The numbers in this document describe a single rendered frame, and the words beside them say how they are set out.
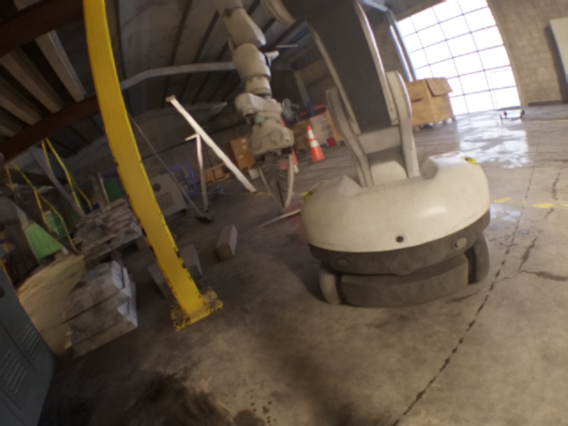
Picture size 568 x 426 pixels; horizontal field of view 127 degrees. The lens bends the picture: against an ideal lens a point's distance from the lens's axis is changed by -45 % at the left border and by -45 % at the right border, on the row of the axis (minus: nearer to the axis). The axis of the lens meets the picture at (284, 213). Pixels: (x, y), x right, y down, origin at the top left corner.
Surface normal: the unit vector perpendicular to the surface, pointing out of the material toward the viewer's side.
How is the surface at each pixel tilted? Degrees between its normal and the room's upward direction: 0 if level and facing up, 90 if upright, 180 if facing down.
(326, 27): 132
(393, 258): 89
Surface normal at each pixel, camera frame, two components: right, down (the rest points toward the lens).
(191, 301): 0.49, 0.07
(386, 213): -0.50, -0.25
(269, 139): -0.38, 0.24
